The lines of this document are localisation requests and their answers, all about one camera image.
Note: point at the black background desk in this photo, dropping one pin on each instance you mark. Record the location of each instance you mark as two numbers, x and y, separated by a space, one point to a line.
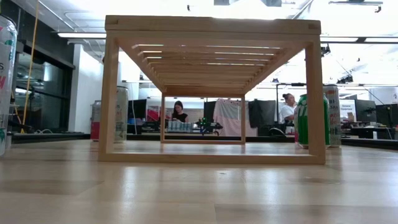
367 132

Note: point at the black track spotlight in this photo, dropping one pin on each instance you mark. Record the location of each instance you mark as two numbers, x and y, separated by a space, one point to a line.
344 79

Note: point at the tall white Celsius can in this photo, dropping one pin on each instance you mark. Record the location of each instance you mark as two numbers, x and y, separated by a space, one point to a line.
335 118

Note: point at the Celsius Peach Vibe can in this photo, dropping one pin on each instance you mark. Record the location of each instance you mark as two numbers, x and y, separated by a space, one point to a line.
4 93

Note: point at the white sign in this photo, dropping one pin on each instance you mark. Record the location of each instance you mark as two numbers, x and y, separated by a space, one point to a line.
348 109

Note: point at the wooden slatted shelf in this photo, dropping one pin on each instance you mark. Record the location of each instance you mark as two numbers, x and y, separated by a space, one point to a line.
205 25

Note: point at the black device with green lights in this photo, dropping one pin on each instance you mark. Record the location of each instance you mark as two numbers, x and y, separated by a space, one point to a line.
206 125

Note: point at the person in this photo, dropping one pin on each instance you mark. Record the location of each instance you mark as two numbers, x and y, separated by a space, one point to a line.
179 116
287 112

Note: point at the Celsius Tropical Vibe can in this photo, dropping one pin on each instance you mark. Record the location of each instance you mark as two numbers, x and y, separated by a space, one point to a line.
123 115

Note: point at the black framed glass partition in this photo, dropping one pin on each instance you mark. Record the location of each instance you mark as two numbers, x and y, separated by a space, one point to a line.
46 93

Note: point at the red panel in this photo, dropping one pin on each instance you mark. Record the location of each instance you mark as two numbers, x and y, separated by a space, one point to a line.
154 113

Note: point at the ceiling strip lamp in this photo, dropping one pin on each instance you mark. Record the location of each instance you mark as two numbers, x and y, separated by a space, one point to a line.
342 39
81 35

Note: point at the grey ceiling box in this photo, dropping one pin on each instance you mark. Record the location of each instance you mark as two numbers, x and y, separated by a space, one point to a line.
221 2
271 2

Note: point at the black aluminium rig frame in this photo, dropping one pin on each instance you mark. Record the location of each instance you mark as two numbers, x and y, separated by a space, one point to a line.
46 137

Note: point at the pale pink cloth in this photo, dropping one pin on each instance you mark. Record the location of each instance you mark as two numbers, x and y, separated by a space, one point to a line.
228 115

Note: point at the green Sprite can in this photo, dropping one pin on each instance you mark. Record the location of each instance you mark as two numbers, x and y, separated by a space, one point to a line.
301 124

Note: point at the row of pale cans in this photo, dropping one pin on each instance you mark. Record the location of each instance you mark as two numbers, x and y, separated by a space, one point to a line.
180 126

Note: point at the black cloth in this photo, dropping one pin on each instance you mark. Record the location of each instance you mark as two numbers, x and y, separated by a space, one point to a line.
262 113

